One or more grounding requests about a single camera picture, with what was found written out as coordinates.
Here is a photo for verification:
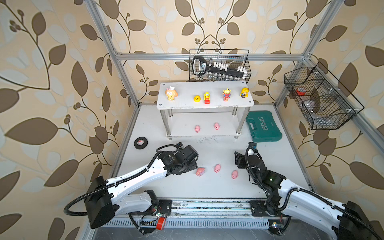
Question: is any large pink pig toy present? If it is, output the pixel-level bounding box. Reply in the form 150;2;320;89
196;168;205;177

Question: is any yellow rubber duck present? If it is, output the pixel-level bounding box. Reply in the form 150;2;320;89
194;95;201;103

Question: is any orange cat toy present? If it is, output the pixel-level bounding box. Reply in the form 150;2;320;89
165;86;178;102

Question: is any yellow red toy car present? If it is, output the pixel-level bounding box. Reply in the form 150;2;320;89
204;92;210;105

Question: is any yellow bear toy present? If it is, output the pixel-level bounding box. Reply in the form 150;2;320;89
241;88;249;98

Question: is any alien figure toy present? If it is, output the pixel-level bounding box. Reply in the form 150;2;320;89
223;88;231;102

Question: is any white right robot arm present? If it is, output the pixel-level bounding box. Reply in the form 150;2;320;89
234;149;381;240

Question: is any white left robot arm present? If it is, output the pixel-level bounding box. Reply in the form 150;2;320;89
84;143;199;229

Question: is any black tape roll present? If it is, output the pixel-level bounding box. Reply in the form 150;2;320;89
134;137;148;150

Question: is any green plastic tool case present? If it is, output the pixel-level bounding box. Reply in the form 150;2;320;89
246;111;283;143

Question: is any red emergency button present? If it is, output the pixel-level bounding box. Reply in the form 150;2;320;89
156;217;167;231

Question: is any white two-tier shelf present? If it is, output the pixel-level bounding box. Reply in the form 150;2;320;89
157;81;254;139

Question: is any red tape roll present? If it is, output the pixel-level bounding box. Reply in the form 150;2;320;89
296;88;307;96

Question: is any black socket set holder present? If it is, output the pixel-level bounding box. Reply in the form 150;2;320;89
192;56;250;79

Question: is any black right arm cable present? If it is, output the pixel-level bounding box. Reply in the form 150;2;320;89
244;145;383;240

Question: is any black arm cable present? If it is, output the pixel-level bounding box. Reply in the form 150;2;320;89
244;145;383;240
63;143;181;217

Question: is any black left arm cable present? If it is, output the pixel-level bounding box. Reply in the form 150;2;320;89
63;143;181;217

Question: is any aluminium frame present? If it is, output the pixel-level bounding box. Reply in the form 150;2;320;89
85;1;381;240

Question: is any black wire basket right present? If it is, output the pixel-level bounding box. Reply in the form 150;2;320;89
284;62;365;130

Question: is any black wire basket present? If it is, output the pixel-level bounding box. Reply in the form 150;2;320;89
284;62;365;130
189;49;252;83

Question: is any black wire basket back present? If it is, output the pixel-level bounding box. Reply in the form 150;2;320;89
189;49;252;83

